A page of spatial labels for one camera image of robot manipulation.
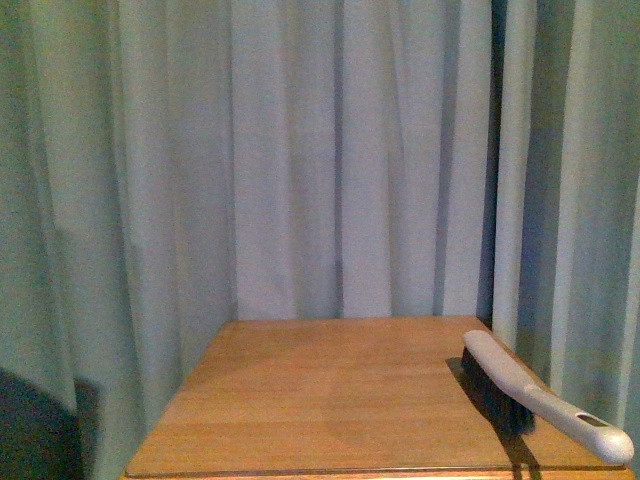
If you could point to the grey hand brush black bristles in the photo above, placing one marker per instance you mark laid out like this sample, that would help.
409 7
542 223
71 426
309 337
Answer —
514 401

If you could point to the light grey curtain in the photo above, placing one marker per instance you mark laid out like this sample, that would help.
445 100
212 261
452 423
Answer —
169 165

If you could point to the wooden nightstand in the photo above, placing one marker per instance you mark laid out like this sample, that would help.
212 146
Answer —
381 398

